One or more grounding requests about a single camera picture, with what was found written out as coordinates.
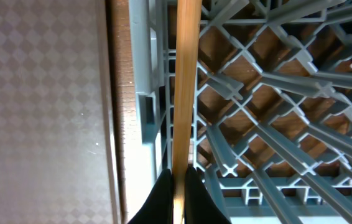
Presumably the grey dishwasher rack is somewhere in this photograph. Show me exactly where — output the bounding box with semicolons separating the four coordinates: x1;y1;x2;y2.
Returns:
128;0;352;224

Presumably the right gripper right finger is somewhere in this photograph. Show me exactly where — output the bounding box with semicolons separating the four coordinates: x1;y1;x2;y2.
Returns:
185;166;231;224

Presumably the wooden chopstick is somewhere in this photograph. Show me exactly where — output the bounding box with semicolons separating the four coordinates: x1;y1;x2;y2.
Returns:
172;0;202;224

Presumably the brown serving tray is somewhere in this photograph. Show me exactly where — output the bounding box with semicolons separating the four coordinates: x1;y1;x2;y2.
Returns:
0;0;122;223

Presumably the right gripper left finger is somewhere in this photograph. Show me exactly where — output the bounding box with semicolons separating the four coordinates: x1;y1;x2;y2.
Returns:
128;169;174;224

